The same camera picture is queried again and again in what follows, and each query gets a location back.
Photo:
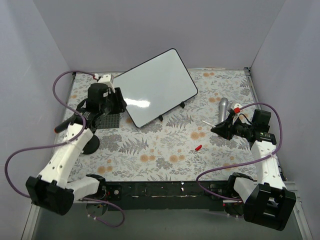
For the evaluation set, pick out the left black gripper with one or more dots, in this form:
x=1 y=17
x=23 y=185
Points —
x=117 y=100

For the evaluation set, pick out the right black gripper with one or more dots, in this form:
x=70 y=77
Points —
x=230 y=129

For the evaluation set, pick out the white marker pen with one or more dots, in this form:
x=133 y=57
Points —
x=209 y=124

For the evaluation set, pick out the white board with black frame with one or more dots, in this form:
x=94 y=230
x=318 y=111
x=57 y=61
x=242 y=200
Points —
x=155 y=87

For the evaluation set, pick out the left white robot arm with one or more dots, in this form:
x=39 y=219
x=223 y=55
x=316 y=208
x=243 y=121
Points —
x=50 y=189

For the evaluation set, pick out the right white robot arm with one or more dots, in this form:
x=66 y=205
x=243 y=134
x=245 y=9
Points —
x=267 y=203

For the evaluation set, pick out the silver microphone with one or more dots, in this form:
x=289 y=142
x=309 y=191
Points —
x=222 y=109

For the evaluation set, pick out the dark grey studded baseplate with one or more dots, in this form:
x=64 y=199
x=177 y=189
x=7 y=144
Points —
x=108 y=121

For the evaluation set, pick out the floral patterned table mat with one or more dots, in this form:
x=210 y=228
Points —
x=164 y=150

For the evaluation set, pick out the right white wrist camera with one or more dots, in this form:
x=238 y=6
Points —
x=236 y=107

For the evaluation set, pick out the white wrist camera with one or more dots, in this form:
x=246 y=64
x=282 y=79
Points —
x=106 y=79
x=236 y=107

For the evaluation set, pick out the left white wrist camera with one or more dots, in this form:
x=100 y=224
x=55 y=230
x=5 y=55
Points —
x=106 y=79

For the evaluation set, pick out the black microphone with red ring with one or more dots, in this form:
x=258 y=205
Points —
x=64 y=125

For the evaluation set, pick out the black front mounting rail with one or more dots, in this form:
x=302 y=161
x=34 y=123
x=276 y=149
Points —
x=166 y=195

